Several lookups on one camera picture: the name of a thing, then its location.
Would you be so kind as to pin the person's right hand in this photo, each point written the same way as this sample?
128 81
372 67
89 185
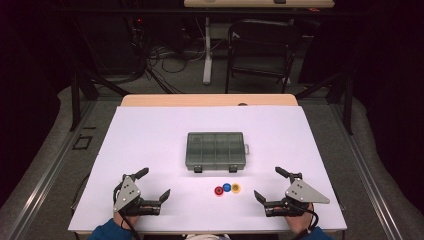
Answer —
301 222

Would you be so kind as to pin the black folding chair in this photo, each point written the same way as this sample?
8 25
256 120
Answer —
260 36

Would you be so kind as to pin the small dark desk object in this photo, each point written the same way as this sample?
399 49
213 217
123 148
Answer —
280 1

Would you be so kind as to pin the black tape strip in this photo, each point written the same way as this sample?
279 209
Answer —
89 127

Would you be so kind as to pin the wooden desk with white leg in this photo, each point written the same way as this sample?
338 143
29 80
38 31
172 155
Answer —
207 60

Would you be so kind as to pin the person's light clothing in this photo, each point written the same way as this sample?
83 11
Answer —
206 237

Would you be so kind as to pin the white table mat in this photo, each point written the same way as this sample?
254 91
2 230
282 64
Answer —
150 150

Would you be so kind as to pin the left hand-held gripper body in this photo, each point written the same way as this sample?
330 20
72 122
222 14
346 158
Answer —
128 193

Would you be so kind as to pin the grey plastic compartment box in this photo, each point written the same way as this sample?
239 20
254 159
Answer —
215 151

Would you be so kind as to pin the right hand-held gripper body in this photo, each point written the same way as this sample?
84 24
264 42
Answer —
301 195

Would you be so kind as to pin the aluminium floor rail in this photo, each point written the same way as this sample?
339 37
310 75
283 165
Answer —
363 173
50 166

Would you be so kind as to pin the light wooden table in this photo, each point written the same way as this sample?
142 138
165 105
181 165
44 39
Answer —
200 100

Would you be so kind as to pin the person's left hand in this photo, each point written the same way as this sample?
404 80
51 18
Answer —
125 221

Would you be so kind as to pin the black metal frame stand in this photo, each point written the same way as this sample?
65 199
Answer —
348 106
76 100

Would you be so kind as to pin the dark equipment rack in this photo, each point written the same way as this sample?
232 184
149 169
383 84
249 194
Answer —
136 36

